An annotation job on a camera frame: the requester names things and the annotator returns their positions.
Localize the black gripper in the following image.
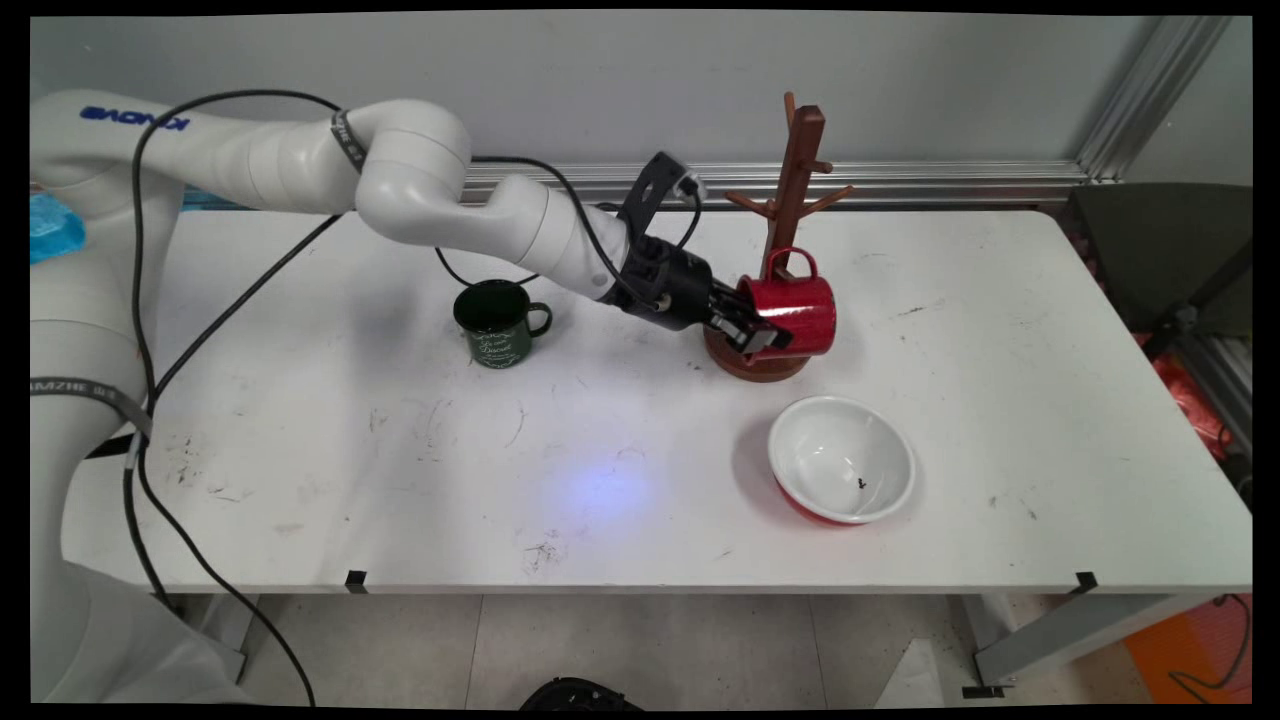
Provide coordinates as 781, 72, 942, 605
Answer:
622, 235, 794, 357

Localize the red enamel mug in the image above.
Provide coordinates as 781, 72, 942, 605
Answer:
737, 247, 838, 361

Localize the brown wooden mug tree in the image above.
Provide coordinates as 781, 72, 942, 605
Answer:
703, 92, 859, 384

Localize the white bowl red outside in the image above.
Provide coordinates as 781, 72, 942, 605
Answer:
768, 396, 917, 528

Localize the dark green enamel mug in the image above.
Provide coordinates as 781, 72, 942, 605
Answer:
453, 279, 553, 369

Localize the black round floor object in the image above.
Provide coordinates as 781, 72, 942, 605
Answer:
520, 677, 641, 711

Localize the grey table leg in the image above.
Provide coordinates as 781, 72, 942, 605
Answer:
965, 595, 1216, 691

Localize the red plastic bag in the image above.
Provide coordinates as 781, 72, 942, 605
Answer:
1150, 355, 1233, 461

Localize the orange floor mat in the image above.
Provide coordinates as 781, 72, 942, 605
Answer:
1125, 597, 1253, 704

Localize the blue bubble wrap sheet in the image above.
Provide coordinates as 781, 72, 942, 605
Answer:
30, 192, 87, 264

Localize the horizontal aluminium frame rail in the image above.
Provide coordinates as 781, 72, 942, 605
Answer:
180, 163, 1091, 209

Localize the diagonal aluminium frame rail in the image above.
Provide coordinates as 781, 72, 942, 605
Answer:
1078, 15, 1236, 183

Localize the short aluminium rail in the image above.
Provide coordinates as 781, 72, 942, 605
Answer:
1180, 335, 1253, 451

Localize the thin black floor cable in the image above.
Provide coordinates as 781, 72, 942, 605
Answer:
1170, 595, 1253, 693

